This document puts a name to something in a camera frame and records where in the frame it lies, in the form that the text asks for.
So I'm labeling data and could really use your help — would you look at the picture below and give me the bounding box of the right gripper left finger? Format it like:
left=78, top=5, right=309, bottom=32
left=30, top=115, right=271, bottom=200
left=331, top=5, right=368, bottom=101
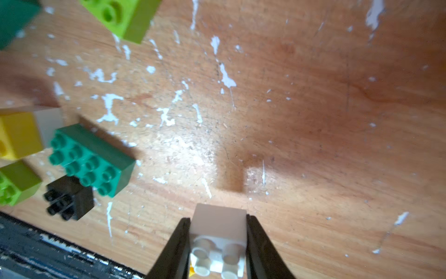
left=145, top=217, right=191, bottom=279

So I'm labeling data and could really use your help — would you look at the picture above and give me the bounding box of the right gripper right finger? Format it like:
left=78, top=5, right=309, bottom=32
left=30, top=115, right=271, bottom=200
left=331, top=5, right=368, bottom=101
left=246, top=215, right=295, bottom=279

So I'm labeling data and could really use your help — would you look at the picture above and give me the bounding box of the yellow lego brick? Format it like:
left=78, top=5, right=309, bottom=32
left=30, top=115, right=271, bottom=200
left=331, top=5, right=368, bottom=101
left=1, top=110, right=44, bottom=160
left=189, top=266, right=195, bottom=277

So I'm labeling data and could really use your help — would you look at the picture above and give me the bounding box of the white lego brick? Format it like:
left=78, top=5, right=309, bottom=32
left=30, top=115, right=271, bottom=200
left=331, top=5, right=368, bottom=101
left=33, top=106, right=65, bottom=149
left=189, top=203, right=247, bottom=279

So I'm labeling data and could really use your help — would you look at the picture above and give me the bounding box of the lime green lego brick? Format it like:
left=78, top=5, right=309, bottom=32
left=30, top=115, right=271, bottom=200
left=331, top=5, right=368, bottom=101
left=1, top=160, right=43, bottom=206
left=80, top=0, right=161, bottom=44

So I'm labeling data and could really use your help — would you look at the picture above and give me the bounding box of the dark green long lego brick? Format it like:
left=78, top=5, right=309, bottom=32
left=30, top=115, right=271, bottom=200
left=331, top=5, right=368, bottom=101
left=1, top=0, right=41, bottom=51

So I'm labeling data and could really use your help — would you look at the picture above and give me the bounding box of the black lego brick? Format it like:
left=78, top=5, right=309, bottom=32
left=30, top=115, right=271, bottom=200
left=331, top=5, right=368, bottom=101
left=43, top=176, right=94, bottom=221

